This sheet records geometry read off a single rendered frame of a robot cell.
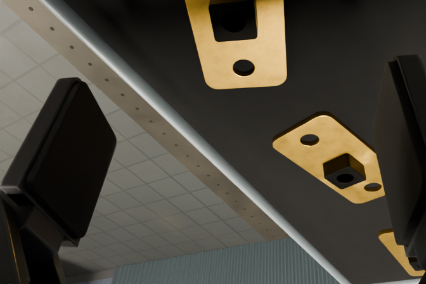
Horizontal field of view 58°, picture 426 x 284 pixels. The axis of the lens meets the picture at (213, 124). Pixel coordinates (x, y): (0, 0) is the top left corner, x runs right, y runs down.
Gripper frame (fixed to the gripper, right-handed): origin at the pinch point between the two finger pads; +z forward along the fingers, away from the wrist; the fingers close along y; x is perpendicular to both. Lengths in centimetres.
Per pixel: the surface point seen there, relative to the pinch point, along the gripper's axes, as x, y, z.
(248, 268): -274, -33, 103
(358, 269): -26.3, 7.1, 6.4
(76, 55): -35, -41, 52
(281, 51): -2.2, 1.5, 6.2
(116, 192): -199, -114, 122
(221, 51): -2.0, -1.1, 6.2
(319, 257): -22.9, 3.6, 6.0
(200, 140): -8.0, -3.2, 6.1
